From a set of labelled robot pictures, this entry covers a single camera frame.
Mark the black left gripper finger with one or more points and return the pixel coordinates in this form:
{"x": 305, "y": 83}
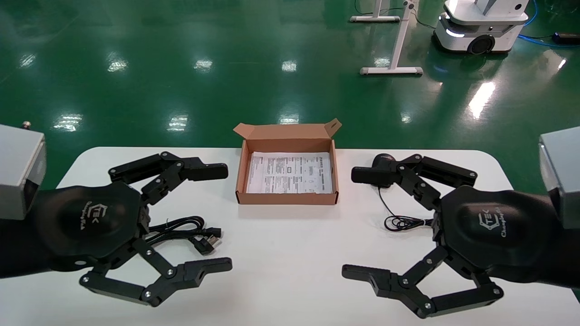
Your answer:
{"x": 190, "y": 273}
{"x": 204, "y": 171}

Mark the printed white instruction sheet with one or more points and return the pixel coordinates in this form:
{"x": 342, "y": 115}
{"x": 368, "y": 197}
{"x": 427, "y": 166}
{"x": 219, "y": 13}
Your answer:
{"x": 290, "y": 174}

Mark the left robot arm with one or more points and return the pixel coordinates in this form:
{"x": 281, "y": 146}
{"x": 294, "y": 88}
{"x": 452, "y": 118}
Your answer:
{"x": 20, "y": 246}

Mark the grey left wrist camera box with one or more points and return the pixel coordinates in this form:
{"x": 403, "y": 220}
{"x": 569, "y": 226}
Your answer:
{"x": 18, "y": 167}

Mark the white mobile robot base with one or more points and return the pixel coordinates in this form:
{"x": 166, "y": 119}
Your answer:
{"x": 480, "y": 27}

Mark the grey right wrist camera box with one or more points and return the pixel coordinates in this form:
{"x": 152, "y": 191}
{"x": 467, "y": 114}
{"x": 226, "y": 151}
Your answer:
{"x": 562, "y": 172}

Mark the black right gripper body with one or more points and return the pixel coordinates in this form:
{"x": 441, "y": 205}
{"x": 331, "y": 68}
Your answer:
{"x": 494, "y": 231}

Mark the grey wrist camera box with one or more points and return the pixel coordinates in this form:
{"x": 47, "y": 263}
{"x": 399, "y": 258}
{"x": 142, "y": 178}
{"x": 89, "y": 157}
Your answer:
{"x": 18, "y": 167}
{"x": 562, "y": 172}

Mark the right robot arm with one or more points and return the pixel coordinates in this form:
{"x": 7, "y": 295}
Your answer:
{"x": 566, "y": 258}

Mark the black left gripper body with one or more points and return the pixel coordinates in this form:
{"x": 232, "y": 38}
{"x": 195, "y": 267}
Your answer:
{"x": 86, "y": 222}

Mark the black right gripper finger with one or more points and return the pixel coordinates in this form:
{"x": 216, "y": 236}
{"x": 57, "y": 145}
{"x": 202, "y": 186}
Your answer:
{"x": 376, "y": 175}
{"x": 385, "y": 281}

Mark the black power adapter brick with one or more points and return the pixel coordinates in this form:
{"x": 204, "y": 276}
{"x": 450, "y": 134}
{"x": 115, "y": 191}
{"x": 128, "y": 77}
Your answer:
{"x": 566, "y": 37}

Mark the white T-shaped table leg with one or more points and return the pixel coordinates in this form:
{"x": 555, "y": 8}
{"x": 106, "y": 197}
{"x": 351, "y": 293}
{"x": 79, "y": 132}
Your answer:
{"x": 398, "y": 45}
{"x": 376, "y": 17}

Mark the brown cardboard box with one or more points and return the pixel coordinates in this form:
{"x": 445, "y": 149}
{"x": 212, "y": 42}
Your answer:
{"x": 290, "y": 198}

